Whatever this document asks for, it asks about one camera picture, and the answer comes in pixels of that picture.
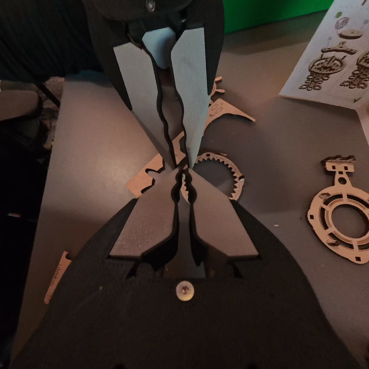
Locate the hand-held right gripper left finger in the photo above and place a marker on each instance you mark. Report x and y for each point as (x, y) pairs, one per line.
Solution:
(135, 230)

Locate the triangular wooden offcut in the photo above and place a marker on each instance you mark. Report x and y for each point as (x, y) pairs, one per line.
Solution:
(227, 109)

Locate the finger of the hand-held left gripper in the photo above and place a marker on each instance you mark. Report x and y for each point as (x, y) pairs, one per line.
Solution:
(138, 86)
(193, 80)

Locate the black office chair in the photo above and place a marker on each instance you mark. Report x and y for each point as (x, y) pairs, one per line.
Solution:
(17, 103)

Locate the square wooden offcut gear cutout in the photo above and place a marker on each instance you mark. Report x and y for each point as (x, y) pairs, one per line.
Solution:
(141, 181)

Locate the folded instruction leaflet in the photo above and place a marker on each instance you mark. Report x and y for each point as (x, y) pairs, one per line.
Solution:
(317, 43)

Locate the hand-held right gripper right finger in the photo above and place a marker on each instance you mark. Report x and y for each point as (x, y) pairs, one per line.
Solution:
(224, 227)

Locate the long wooden offcut sheet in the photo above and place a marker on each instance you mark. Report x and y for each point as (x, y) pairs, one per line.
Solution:
(56, 276)

